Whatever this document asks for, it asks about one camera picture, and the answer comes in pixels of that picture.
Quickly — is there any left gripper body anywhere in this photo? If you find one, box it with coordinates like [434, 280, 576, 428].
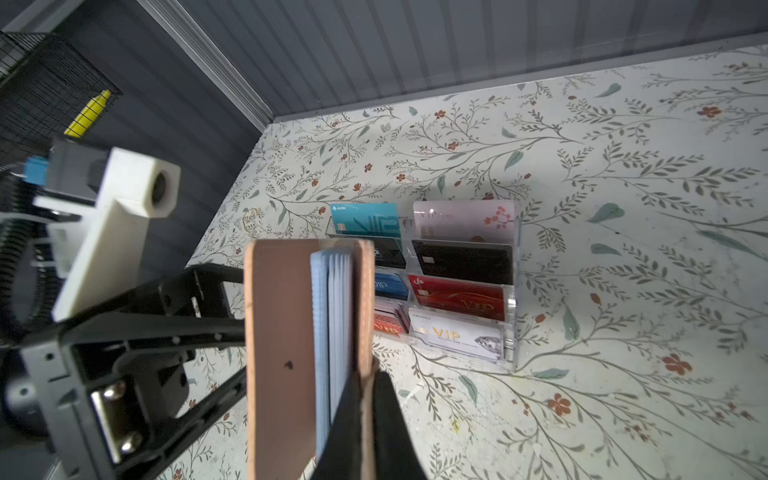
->
[10, 323, 194, 479]

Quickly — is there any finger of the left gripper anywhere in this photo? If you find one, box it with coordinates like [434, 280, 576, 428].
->
[114, 368, 247, 474]
[59, 263, 245, 354]

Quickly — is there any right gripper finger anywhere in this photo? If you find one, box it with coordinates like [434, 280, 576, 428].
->
[312, 371, 426, 480]

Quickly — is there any pink leather card wallet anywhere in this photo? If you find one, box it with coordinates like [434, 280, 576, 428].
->
[244, 237, 375, 479]

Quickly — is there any clear acrylic card holder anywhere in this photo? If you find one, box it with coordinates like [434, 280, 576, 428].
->
[327, 200, 521, 369]

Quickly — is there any white VIP card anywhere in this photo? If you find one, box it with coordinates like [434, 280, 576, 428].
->
[408, 306, 504, 360]

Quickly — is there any blue VIP card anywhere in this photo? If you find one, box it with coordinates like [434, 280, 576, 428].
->
[375, 272, 409, 301]

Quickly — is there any red VIP card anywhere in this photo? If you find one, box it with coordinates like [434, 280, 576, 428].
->
[408, 274, 506, 321]

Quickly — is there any black VIP card left column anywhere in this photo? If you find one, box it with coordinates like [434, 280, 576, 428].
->
[372, 237, 407, 269]

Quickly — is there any teal VIP card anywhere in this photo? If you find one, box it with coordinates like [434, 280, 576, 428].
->
[331, 203, 401, 238]

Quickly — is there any black card right column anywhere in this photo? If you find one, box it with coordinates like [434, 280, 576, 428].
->
[412, 239, 514, 285]

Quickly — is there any pink VIP card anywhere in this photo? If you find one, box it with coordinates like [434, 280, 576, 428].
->
[413, 200, 517, 243]

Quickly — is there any yellow marker pen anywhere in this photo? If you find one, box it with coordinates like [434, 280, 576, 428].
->
[64, 90, 112, 138]

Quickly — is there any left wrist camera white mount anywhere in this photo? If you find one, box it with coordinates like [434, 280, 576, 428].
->
[24, 136, 181, 322]

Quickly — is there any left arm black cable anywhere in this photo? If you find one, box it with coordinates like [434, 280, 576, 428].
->
[0, 173, 61, 343]

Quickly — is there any black wire basket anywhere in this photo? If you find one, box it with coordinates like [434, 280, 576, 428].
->
[1, 32, 122, 177]

